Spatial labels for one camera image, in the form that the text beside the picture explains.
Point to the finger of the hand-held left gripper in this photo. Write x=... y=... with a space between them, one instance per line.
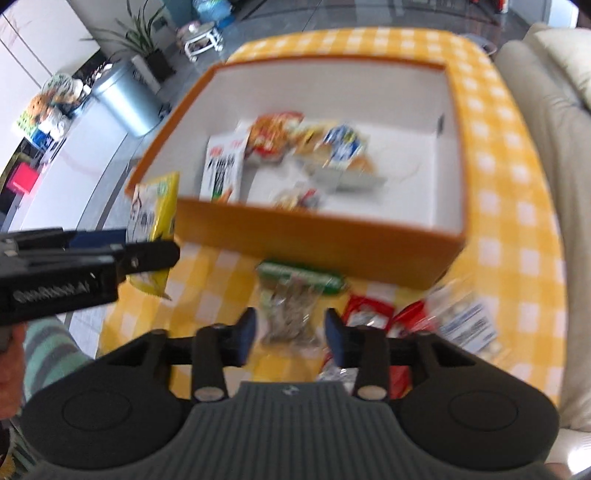
x=97 y=237
x=147 y=258

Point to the yellow checkered tablecloth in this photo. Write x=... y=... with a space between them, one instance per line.
x=508 y=207

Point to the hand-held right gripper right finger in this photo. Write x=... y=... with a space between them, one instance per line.
x=333 y=337

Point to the long-leaf plant in black pot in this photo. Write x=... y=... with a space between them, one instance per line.
x=154 y=69

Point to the red box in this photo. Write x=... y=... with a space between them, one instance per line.
x=21 y=180

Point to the green snack packet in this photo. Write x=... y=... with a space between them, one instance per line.
x=291 y=300

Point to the clear packet of white balls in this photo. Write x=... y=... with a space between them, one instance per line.
x=466 y=318

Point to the small waste bin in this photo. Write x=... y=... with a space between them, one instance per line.
x=480 y=44

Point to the long white snack packet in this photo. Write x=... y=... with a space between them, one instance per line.
x=224 y=166

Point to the beige sofa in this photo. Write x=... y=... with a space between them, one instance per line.
x=554 y=138

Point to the large red snack packet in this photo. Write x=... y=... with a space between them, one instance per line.
x=369 y=314

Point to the person's left hand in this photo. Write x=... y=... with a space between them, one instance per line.
x=9 y=383

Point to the silver pedal trash can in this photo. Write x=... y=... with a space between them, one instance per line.
x=124 y=97

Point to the orange stick snack packet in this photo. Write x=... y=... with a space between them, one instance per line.
x=272 y=134

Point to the orange cardboard box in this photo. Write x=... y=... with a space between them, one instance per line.
x=323 y=244

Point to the blue water jug with pump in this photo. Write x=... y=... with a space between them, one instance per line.
x=212 y=11

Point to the yellow and white snack packet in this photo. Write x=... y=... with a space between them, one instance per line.
x=157 y=207

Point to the small white rolling stool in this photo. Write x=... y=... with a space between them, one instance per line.
x=201 y=39

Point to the round paper fan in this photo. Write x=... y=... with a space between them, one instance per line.
x=60 y=85

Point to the cream packet with blue label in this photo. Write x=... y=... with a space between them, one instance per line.
x=341 y=143

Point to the white cushion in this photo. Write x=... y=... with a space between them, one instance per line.
x=568 y=50

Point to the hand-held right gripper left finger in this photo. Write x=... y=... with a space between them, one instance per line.
x=247 y=332

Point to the small pale snack packet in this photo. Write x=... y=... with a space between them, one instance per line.
x=298 y=198

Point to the orange plush toy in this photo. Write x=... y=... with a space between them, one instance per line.
x=41 y=106

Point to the white tv console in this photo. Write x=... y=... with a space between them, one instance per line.
x=69 y=166

